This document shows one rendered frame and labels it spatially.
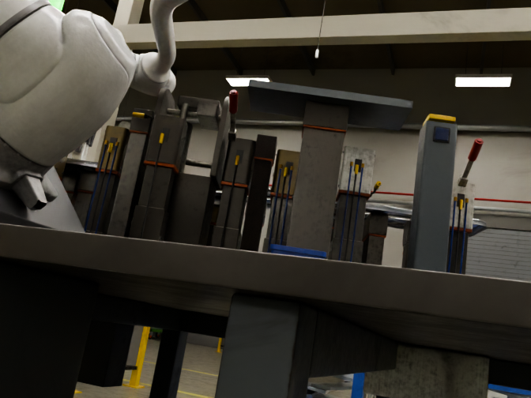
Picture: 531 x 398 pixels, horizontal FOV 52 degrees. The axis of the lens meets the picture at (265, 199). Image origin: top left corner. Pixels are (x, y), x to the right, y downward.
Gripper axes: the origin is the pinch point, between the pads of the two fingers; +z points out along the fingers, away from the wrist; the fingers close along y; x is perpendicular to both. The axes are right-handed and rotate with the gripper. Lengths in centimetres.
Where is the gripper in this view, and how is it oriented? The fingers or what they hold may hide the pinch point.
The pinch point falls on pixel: (79, 154)
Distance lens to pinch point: 172.2
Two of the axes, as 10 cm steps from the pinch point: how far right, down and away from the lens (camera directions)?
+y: 0.2, 2.4, 9.7
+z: -1.6, 9.6, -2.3
